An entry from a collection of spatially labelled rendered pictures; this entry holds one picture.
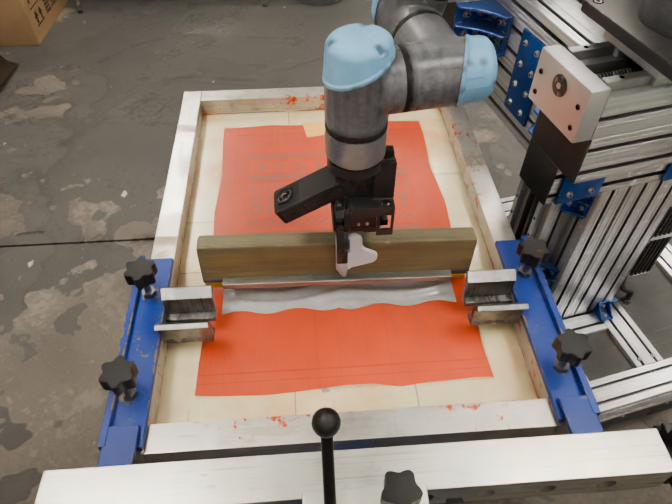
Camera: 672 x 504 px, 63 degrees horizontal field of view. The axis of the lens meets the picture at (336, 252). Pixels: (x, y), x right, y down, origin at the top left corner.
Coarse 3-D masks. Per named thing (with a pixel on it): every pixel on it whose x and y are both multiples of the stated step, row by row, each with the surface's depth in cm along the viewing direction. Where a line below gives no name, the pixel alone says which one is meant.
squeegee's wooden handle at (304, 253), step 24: (216, 240) 79; (240, 240) 79; (264, 240) 79; (288, 240) 79; (312, 240) 79; (384, 240) 80; (408, 240) 80; (432, 240) 80; (456, 240) 81; (216, 264) 80; (240, 264) 81; (264, 264) 81; (288, 264) 81; (312, 264) 82; (384, 264) 83; (408, 264) 83; (432, 264) 84; (456, 264) 84
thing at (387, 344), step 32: (416, 128) 115; (416, 160) 108; (416, 192) 102; (448, 224) 97; (352, 320) 83; (384, 320) 83; (416, 320) 83; (448, 320) 83; (352, 352) 79; (384, 352) 79; (416, 352) 79; (448, 352) 79; (480, 352) 79; (352, 384) 76; (384, 384) 76
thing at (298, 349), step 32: (224, 128) 115; (256, 128) 115; (288, 128) 115; (224, 160) 108; (224, 192) 102; (224, 224) 96; (224, 320) 83; (256, 320) 83; (288, 320) 83; (320, 320) 83; (224, 352) 79; (256, 352) 79; (288, 352) 79; (320, 352) 79; (224, 384) 76; (256, 384) 76; (288, 384) 76; (320, 384) 76
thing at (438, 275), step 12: (276, 276) 83; (288, 276) 83; (300, 276) 83; (312, 276) 83; (324, 276) 83; (336, 276) 83; (348, 276) 83; (360, 276) 84; (372, 276) 84; (384, 276) 84; (396, 276) 84; (408, 276) 84; (420, 276) 84; (432, 276) 84; (444, 276) 84; (228, 288) 82
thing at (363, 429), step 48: (192, 96) 117; (240, 96) 117; (288, 96) 117; (192, 144) 106; (480, 192) 97; (192, 432) 68; (240, 432) 68; (288, 432) 68; (384, 432) 68; (432, 432) 68; (480, 432) 68; (528, 432) 69
